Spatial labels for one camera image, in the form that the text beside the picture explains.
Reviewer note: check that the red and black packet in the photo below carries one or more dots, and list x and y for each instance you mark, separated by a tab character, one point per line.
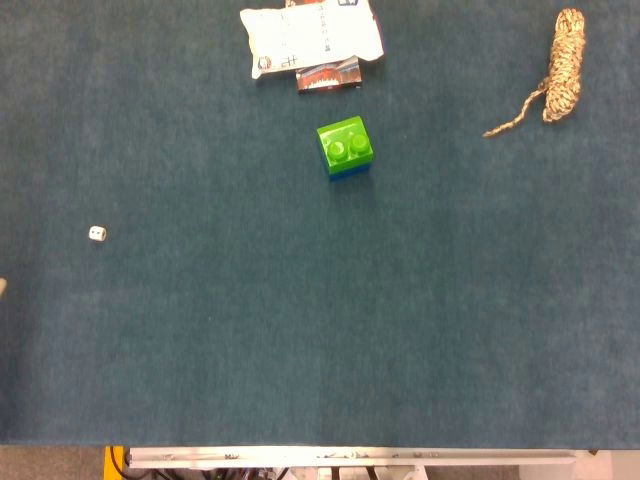
330	77

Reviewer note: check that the green toy building block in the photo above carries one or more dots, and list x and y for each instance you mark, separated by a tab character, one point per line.
345	142

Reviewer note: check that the teal felt table mat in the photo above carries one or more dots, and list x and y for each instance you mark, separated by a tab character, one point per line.
300	300

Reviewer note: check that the white printed plastic packet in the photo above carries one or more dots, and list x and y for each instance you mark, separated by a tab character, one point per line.
310	35

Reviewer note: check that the aluminium table edge rail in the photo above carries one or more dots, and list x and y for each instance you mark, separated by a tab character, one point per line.
350	455

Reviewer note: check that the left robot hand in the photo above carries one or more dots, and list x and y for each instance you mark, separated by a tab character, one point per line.
2	288

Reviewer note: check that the yellow frame part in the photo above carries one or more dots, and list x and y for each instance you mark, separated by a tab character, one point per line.
109	462

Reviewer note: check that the small white die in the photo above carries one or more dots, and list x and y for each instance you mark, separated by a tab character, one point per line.
97	233

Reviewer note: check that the blue toy building block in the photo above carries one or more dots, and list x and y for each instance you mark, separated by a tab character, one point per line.
350	172

